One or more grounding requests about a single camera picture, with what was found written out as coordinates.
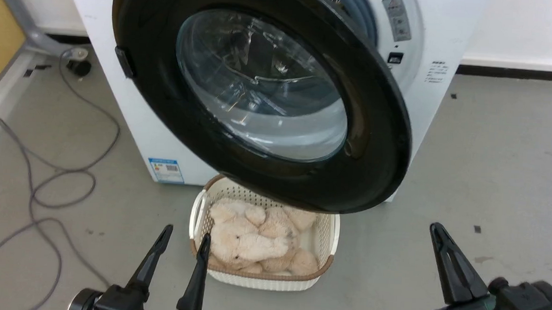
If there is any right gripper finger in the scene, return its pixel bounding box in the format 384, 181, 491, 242
426, 222, 493, 307

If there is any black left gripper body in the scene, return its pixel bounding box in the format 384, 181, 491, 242
67, 281, 150, 310

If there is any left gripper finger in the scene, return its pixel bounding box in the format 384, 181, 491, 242
126, 223, 174, 297
176, 232, 212, 310

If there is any black round glass washer door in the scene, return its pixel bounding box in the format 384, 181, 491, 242
102, 0, 420, 218

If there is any white front-load washing machine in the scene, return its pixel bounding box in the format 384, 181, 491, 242
51, 0, 490, 207

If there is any beige plush teddy bear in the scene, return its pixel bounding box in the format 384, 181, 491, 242
205, 197, 324, 277

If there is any blue energy label sticker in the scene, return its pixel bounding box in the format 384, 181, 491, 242
147, 157, 186, 184

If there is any white perforated laundry basket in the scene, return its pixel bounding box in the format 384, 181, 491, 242
185, 173, 343, 294

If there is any black floor plug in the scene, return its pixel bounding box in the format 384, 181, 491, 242
66, 59, 92, 78

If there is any grey warning label sticker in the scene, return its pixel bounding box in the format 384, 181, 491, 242
380, 0, 414, 43

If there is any grey rubber drum gasket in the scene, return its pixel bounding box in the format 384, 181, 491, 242
306, 0, 380, 45

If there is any grey floor cable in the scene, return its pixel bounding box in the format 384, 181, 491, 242
0, 44, 125, 310

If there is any grey drain hose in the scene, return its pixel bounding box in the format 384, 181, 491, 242
0, 0, 92, 61

